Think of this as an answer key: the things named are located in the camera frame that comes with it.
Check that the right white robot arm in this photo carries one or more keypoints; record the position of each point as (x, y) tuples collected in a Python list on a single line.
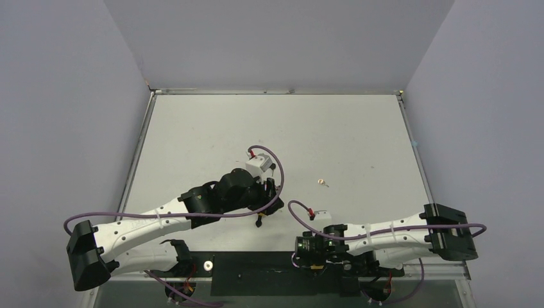
[(437, 231)]

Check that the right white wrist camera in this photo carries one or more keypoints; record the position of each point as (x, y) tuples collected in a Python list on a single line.
[(320, 215)]

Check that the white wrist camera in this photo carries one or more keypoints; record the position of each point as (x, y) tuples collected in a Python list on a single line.
[(258, 165), (320, 215)]

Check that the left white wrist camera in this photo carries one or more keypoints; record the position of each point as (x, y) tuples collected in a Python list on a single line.
[(258, 165)]

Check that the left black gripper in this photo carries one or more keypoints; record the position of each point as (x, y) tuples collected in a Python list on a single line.
[(266, 192)]

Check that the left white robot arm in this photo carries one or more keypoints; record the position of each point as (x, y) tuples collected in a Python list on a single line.
[(98, 252)]

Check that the yellow padlock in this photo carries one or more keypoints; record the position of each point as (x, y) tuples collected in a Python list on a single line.
[(259, 222)]

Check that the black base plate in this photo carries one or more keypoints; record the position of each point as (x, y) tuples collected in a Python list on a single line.
[(272, 274)]

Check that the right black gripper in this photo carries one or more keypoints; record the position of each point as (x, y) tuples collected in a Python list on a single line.
[(303, 253)]

